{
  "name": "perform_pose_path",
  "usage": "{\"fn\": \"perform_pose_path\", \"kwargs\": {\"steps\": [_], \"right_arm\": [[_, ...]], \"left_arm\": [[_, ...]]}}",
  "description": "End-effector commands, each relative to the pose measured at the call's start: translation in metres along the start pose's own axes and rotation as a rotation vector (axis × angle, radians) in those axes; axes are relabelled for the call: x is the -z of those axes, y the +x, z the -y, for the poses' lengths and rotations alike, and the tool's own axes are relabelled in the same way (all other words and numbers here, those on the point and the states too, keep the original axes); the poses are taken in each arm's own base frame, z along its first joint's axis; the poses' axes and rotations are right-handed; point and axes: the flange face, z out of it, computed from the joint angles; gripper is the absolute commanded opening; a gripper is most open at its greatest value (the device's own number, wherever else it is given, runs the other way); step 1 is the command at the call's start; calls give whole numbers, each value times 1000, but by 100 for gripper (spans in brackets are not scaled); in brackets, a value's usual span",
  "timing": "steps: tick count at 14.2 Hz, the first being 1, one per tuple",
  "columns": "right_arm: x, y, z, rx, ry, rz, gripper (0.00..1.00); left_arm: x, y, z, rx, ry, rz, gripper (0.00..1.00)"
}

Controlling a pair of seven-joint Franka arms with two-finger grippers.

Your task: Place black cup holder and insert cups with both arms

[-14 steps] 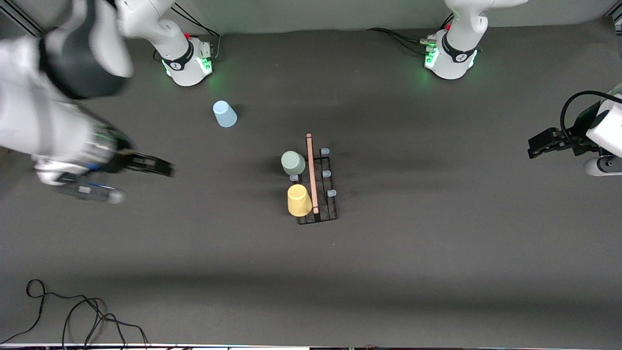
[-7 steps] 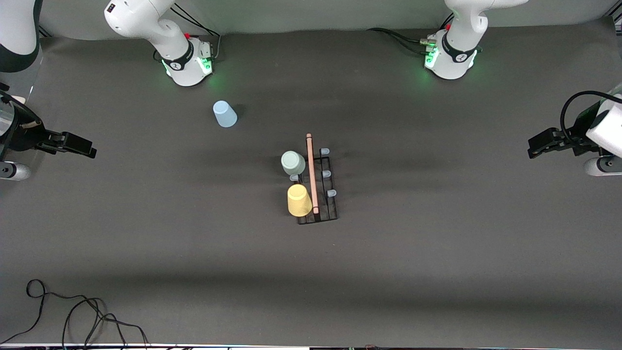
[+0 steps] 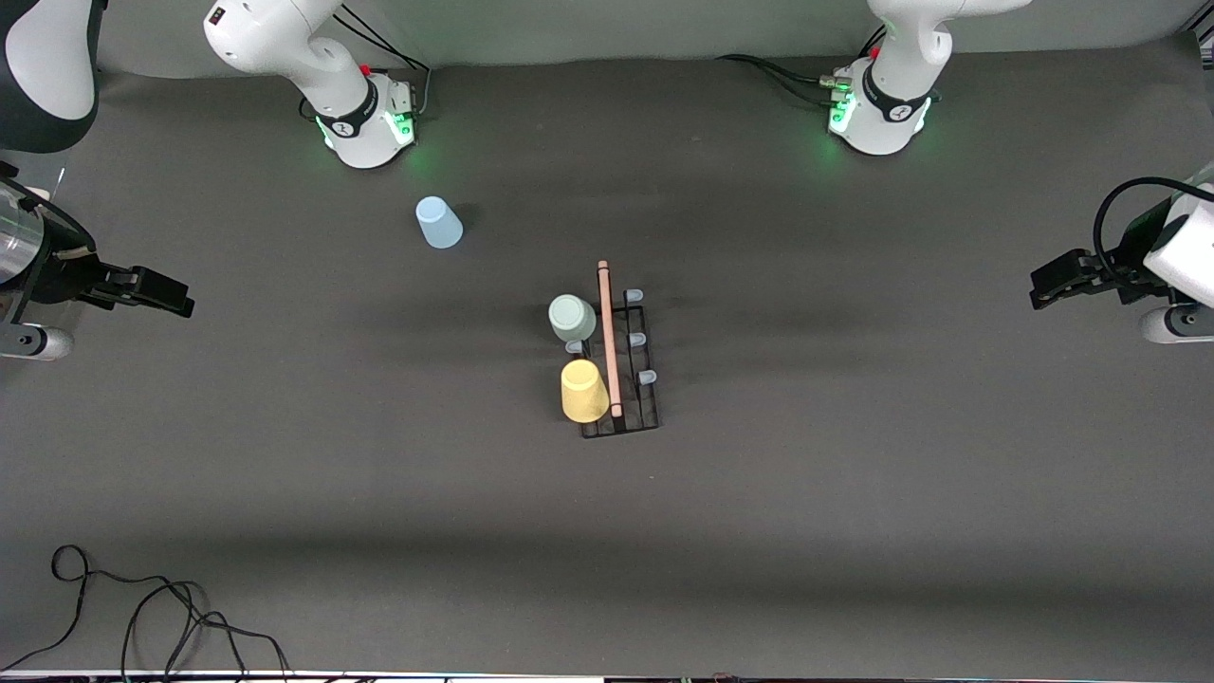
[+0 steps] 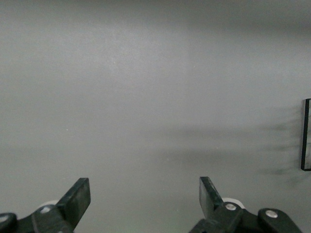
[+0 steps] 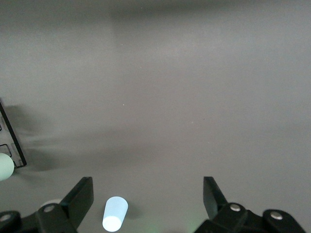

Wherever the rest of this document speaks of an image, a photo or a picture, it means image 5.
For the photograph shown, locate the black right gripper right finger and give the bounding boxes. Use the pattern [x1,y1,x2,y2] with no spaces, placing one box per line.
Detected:
[194,176,307,233]

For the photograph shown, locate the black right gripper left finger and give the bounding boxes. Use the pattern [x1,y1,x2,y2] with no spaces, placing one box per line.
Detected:
[0,176,94,233]

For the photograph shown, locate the pale green plastic cup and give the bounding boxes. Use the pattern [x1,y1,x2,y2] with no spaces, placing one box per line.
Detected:
[0,152,15,182]

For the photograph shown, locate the black wire cup holder rack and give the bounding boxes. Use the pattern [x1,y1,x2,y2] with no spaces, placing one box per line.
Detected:
[0,98,27,170]

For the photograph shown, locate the light blue plastic cup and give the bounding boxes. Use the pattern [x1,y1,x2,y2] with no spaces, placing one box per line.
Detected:
[102,196,129,232]

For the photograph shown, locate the dark grey table mat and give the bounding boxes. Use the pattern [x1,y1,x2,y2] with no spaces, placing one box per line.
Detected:
[0,0,311,233]

